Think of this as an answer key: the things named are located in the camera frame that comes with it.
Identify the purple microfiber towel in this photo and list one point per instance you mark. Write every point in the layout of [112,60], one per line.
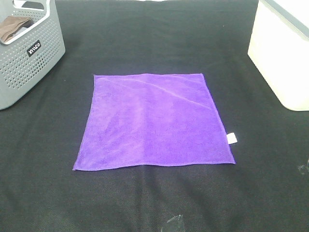
[152,119]

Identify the clear tape piece front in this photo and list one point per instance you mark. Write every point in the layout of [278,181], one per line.
[174,224]

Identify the clear tape piece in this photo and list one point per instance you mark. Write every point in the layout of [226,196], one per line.
[304,168]
[174,224]

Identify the black table cloth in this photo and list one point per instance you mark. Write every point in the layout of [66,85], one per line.
[265,191]

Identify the grey perforated plastic basket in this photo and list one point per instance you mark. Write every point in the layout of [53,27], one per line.
[32,52]

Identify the white plastic container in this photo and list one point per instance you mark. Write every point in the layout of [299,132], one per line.
[279,48]

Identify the clear tape piece right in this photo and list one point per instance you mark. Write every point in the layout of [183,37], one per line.
[304,168]

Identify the brown folded cloth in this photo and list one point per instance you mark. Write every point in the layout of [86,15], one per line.
[11,25]

